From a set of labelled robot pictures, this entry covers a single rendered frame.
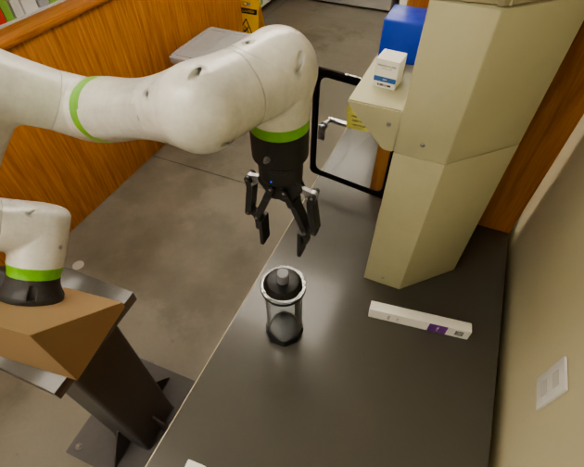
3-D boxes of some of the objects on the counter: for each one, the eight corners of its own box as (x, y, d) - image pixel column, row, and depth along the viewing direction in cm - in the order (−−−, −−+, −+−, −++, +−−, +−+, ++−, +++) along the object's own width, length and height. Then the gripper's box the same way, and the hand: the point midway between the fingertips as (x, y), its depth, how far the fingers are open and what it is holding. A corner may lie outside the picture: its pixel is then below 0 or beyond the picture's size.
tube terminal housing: (461, 230, 133) (590, -37, 76) (446, 306, 114) (605, 24, 56) (389, 209, 140) (457, -50, 82) (363, 278, 120) (429, 0, 63)
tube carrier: (310, 319, 110) (312, 273, 94) (295, 352, 103) (295, 310, 87) (274, 305, 113) (272, 259, 97) (258, 336, 106) (251, 294, 90)
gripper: (347, 157, 63) (336, 247, 81) (236, 129, 69) (247, 219, 86) (331, 186, 59) (323, 275, 76) (214, 153, 64) (231, 243, 82)
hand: (283, 236), depth 79 cm, fingers open, 7 cm apart
